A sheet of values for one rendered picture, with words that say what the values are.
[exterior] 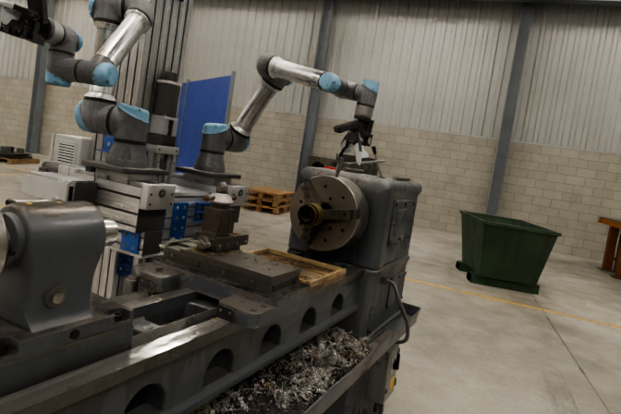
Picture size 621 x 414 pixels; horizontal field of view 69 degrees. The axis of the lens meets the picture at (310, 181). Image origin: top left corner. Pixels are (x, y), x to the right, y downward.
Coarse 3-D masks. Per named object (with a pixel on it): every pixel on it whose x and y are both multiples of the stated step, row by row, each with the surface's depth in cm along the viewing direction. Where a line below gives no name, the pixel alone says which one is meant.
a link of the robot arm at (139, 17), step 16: (128, 0) 165; (144, 0) 167; (128, 16) 161; (144, 16) 163; (128, 32) 156; (144, 32) 168; (112, 48) 149; (128, 48) 155; (80, 64) 142; (96, 64) 142; (112, 64) 144; (80, 80) 144; (96, 80) 143; (112, 80) 145
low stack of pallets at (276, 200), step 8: (256, 192) 1013; (264, 192) 947; (272, 192) 955; (280, 192) 986; (288, 192) 1019; (248, 200) 987; (256, 200) 1020; (264, 200) 947; (272, 200) 948; (280, 200) 955; (288, 200) 1010; (248, 208) 975; (256, 208) 954; (264, 208) 1004; (272, 208) 942; (280, 208) 999; (288, 208) 1052
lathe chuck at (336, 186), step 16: (320, 176) 188; (320, 192) 187; (336, 192) 184; (352, 192) 181; (336, 208) 184; (352, 208) 181; (336, 224) 184; (352, 224) 180; (320, 240) 187; (336, 240) 183; (352, 240) 187
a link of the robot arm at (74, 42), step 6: (66, 30) 141; (72, 30) 146; (66, 36) 141; (72, 36) 145; (78, 36) 147; (60, 42) 141; (66, 42) 143; (72, 42) 145; (78, 42) 148; (48, 48) 144; (54, 48) 142; (60, 48) 143; (66, 48) 144; (72, 48) 145; (78, 48) 149
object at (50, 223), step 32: (0, 224) 71; (32, 224) 76; (64, 224) 81; (96, 224) 86; (0, 256) 70; (32, 256) 76; (64, 256) 81; (96, 256) 87; (0, 288) 80; (32, 288) 77; (64, 288) 82; (0, 320) 79; (32, 320) 78; (64, 320) 82; (96, 320) 86; (128, 320) 92; (0, 352) 71; (32, 352) 75; (64, 352) 80; (96, 352) 86; (0, 384) 71
